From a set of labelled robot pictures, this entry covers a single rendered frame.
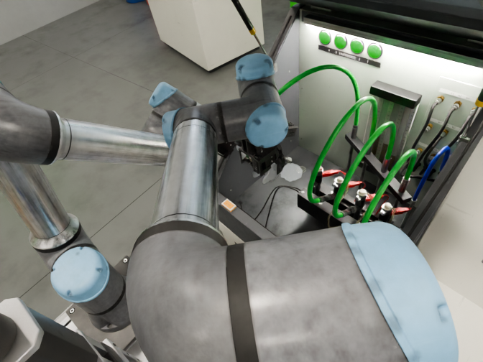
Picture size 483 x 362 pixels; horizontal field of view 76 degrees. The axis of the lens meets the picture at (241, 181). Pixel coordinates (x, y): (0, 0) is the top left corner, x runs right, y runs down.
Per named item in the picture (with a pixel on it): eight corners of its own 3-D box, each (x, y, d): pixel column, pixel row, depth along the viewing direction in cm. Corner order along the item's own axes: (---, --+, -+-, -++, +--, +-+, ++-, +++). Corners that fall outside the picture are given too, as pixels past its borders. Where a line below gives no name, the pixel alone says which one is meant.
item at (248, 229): (218, 220, 132) (210, 197, 121) (225, 213, 134) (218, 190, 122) (343, 327, 99) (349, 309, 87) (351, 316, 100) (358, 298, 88)
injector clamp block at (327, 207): (297, 217, 123) (297, 193, 112) (313, 201, 127) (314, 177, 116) (376, 271, 105) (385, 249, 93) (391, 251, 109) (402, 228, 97)
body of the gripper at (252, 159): (240, 164, 80) (233, 128, 71) (263, 146, 83) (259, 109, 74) (261, 179, 76) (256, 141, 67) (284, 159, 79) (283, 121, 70)
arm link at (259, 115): (231, 158, 56) (226, 121, 64) (292, 146, 56) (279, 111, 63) (223, 123, 50) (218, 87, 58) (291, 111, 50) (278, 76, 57)
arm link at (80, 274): (91, 325, 75) (59, 305, 65) (68, 289, 82) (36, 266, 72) (132, 288, 80) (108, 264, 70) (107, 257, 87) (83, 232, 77)
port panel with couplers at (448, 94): (405, 161, 106) (434, 81, 83) (409, 156, 107) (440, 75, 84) (444, 180, 99) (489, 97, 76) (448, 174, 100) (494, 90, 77)
